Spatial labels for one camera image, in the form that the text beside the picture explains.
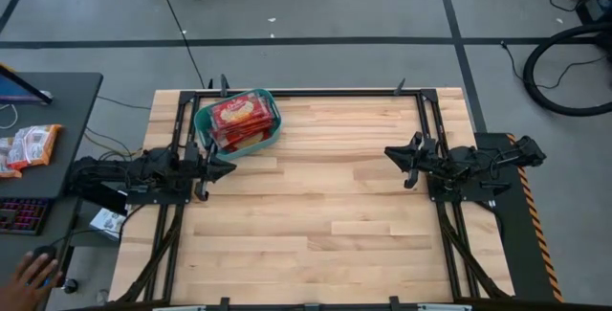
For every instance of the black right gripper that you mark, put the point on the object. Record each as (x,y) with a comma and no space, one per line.
(430,160)

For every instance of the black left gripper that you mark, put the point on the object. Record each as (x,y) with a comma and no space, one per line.
(197,167)

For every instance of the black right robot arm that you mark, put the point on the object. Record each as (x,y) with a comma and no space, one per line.
(478,162)

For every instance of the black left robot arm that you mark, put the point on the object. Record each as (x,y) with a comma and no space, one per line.
(119,172)

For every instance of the teal plastic basket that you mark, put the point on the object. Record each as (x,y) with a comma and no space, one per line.
(201,125)

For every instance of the white printed box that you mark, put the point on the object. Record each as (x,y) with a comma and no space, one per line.
(107,224)

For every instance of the black hazard striped plate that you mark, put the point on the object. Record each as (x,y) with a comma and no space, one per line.
(507,234)

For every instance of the black desk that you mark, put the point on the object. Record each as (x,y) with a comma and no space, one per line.
(72,110)

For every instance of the orange snack package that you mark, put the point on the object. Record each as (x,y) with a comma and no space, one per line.
(7,162)
(33,146)

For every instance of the black round caster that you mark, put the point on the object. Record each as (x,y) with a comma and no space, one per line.
(70,286)

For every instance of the black computer mouse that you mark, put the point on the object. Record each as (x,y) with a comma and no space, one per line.
(45,252)

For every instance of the black backlit keyboard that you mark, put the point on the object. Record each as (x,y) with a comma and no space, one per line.
(21,215)

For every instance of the computer monitor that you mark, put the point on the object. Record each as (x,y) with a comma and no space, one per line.
(19,88)

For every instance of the person's hand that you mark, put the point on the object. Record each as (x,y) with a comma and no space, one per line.
(24,287)

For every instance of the black aluminium table frame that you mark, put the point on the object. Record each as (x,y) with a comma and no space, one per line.
(311,93)

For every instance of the silver bracket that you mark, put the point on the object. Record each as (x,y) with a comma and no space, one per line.
(179,308)
(444,308)

